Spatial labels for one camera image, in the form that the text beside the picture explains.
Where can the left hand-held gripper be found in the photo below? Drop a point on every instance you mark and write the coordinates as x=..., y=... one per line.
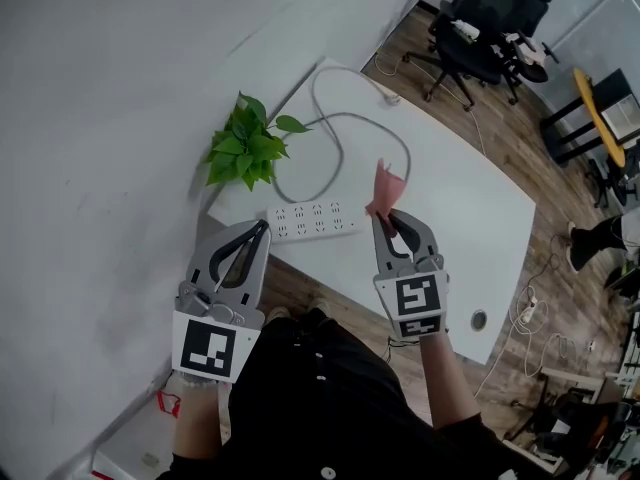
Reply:
x=207, y=345

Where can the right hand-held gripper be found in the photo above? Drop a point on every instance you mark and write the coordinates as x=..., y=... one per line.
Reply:
x=417, y=298

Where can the pink cloth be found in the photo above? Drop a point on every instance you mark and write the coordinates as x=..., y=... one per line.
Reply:
x=387, y=188

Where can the person's right forearm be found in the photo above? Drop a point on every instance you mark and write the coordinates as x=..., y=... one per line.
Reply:
x=445, y=383

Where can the person's left forearm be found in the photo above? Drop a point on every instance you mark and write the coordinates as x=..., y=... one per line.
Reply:
x=197, y=423

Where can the person's left shoe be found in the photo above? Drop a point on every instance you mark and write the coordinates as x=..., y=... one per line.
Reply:
x=277, y=314

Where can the person's shoe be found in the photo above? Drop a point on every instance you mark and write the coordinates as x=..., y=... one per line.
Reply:
x=320, y=307
x=277, y=314

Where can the person's right shoe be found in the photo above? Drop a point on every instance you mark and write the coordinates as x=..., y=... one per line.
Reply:
x=320, y=307

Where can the green potted plant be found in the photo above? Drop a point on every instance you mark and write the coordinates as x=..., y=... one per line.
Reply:
x=245, y=148

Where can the white floor power strip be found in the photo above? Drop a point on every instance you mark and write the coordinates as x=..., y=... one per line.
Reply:
x=527, y=310

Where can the red tag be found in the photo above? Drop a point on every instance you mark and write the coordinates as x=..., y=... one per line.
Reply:
x=169, y=402

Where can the person's black garment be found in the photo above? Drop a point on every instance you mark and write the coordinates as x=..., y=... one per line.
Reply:
x=325, y=408

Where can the white low cabinet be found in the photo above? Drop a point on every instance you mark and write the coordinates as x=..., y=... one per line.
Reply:
x=135, y=438

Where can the black office chair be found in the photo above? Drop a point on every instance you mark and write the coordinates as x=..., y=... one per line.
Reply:
x=527, y=3
x=465, y=55

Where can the small white packet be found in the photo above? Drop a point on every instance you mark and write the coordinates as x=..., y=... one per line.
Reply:
x=465, y=29

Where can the pale folded garment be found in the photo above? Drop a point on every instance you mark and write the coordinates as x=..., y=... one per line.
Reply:
x=525, y=50

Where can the yellow round table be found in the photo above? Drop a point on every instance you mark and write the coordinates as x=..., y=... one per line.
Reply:
x=597, y=113

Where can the black metal stand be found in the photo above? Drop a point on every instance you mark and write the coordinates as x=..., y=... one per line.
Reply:
x=585, y=418

